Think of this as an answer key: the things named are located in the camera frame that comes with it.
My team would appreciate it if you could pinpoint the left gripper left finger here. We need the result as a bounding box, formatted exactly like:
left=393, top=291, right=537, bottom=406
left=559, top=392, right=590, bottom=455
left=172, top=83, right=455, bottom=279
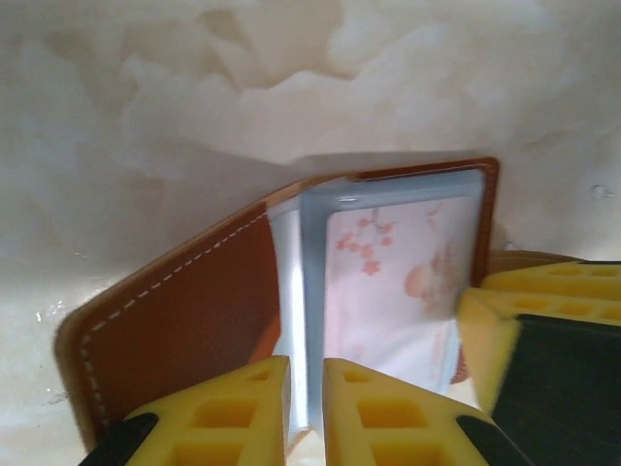
left=82, top=355, right=292, bottom=466

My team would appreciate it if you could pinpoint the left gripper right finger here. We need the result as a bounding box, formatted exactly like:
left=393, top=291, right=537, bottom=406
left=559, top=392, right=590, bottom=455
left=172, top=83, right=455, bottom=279
left=322, top=357, right=539, bottom=466

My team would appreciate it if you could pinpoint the brown leather card holder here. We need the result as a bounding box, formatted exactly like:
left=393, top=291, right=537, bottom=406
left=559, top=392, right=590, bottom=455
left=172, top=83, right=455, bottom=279
left=55, top=155, right=576, bottom=457

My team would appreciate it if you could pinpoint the pink blossom print card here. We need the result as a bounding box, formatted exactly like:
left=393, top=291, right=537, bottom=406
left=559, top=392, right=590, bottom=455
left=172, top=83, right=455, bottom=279
left=323, top=198, right=479, bottom=394

